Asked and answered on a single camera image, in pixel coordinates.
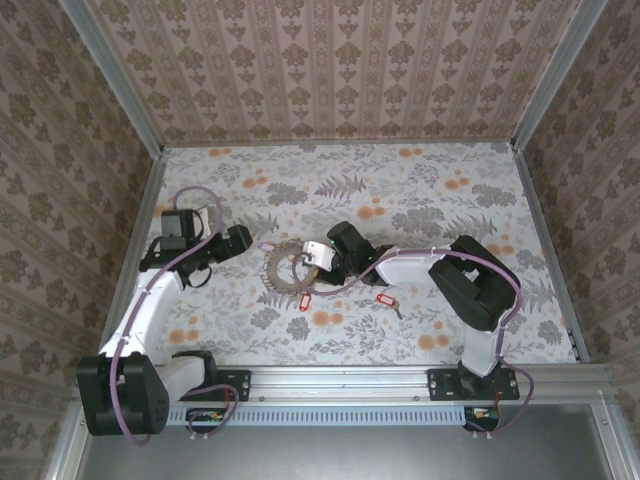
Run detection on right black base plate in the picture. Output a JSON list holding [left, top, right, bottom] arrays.
[[427, 368, 517, 401]]

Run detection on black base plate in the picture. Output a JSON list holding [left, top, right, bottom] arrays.
[[427, 368, 517, 401], [172, 368, 251, 402]]

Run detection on aluminium table side rail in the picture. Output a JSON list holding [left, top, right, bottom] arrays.
[[94, 147, 169, 369], [513, 144, 590, 365]]

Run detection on metal keyring with chain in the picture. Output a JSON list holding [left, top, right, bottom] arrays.
[[258, 241, 315, 302]]

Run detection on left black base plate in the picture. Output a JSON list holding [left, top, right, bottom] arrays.
[[172, 368, 251, 402]]

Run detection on aluminium frame post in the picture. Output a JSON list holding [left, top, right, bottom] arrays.
[[57, 0, 167, 157], [510, 0, 606, 152]]

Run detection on black wiring junction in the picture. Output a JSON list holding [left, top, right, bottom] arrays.
[[185, 407, 227, 429], [463, 405, 501, 432]]

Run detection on white slotted cable duct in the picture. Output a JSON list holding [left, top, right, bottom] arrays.
[[165, 405, 469, 427]]

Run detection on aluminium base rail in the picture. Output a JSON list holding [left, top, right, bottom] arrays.
[[74, 363, 617, 407]]

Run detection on grey metal panel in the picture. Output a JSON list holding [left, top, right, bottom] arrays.
[[82, 402, 619, 480]]

